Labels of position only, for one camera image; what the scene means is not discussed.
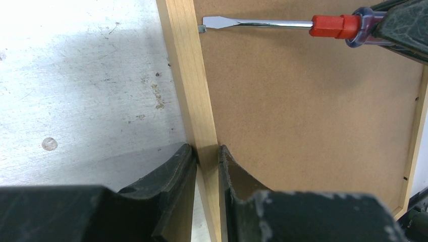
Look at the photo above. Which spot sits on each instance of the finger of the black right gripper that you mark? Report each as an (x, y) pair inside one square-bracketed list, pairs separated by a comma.
[(405, 26)]

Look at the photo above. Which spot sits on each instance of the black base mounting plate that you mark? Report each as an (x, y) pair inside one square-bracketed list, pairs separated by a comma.
[(414, 221)]

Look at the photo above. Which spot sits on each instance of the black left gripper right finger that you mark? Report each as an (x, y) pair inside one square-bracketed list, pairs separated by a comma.
[(252, 212)]

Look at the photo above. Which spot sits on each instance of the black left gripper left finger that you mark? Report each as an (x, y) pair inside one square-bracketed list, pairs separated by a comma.
[(157, 207)]

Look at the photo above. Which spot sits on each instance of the wooden picture frame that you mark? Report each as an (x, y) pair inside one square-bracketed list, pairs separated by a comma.
[(297, 112)]

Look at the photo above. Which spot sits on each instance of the blue red screwdriver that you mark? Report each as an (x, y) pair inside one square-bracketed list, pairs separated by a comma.
[(356, 29)]

